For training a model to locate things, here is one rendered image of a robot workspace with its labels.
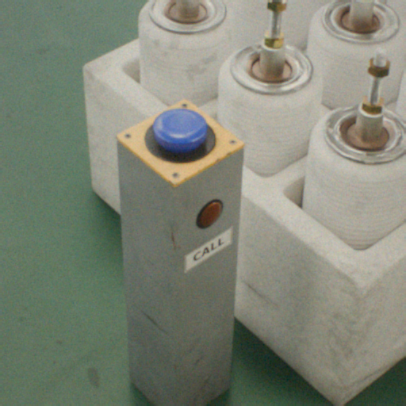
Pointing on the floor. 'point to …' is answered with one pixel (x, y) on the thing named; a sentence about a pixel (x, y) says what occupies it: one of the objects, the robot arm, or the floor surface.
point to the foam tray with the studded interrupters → (277, 251)
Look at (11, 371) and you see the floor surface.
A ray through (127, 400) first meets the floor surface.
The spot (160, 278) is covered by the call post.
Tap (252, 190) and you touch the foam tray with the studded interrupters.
